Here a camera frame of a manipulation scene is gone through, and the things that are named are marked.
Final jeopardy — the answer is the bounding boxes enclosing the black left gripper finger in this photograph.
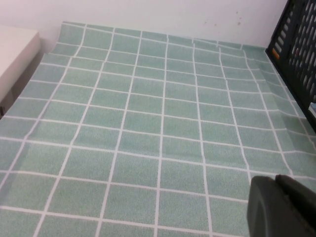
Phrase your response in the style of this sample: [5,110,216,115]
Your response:
[246,174,316,237]

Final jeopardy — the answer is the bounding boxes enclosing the black plastic book holder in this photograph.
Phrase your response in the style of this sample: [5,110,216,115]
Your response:
[264,0,316,135]

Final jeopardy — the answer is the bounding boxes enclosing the green checked tablecloth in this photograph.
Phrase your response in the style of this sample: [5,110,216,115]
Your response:
[0,21,316,237]

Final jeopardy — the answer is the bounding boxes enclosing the white side table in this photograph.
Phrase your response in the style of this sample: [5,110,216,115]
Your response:
[0,24,41,120]

